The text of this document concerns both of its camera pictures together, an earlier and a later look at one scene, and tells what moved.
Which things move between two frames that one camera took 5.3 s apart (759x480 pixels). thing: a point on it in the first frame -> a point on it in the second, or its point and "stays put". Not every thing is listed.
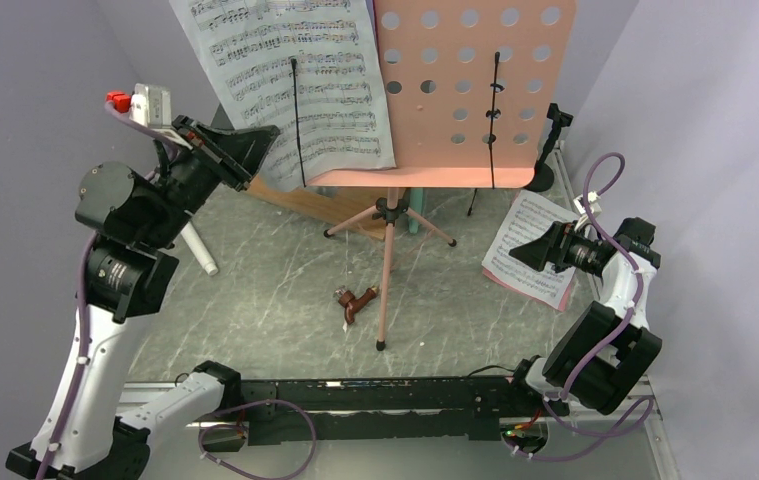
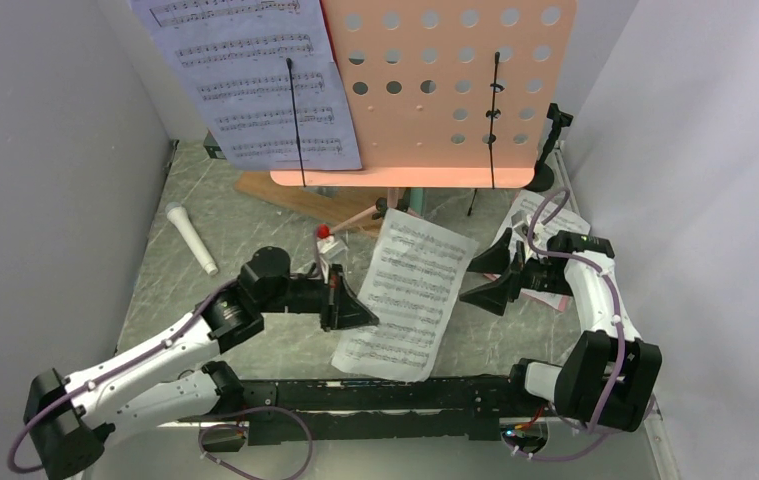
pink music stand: [473, 88] stays put
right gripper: [550, 247] -> [494, 296]
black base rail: [286, 411] stays put
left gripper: [235, 155] -> [339, 305]
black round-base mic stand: [543, 176] stays put
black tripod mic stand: [471, 206] stays put
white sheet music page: [310, 68] -> [417, 273]
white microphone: [192, 239] stays put
